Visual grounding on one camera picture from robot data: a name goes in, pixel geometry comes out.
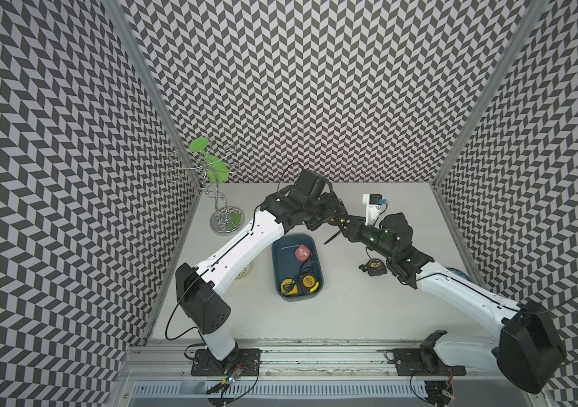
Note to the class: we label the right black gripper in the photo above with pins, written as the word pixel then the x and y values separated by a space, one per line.
pixel 352 227

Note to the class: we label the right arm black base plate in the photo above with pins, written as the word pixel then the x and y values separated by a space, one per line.
pixel 423 363

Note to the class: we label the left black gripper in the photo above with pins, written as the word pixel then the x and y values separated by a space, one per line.
pixel 333 207

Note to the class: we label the yellow black square tape measure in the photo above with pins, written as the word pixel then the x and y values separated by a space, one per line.
pixel 289 287

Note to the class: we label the dark teal storage box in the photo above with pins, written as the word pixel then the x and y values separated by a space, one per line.
pixel 297 269

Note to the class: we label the glass bowl yellow flower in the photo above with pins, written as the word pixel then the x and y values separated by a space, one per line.
pixel 246 271

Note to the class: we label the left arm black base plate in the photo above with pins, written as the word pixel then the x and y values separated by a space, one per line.
pixel 246 360

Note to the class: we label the black yellow round tape measure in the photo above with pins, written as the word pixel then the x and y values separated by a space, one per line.
pixel 342 225

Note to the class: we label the aluminium front rail frame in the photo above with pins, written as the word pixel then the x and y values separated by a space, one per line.
pixel 312 372

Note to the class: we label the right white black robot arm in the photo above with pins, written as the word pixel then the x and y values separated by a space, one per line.
pixel 524 344

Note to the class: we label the pink red tape measure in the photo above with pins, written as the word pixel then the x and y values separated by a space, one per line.
pixel 302 253

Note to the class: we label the small black yellow tape measure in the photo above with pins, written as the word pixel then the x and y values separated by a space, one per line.
pixel 374 267

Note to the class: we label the metal wire stand green leaves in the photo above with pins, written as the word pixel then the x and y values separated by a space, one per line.
pixel 212 172

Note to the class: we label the blue white patterned plate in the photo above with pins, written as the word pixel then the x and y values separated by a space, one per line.
pixel 460 274

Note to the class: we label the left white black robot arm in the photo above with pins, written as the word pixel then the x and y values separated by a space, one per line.
pixel 200 288

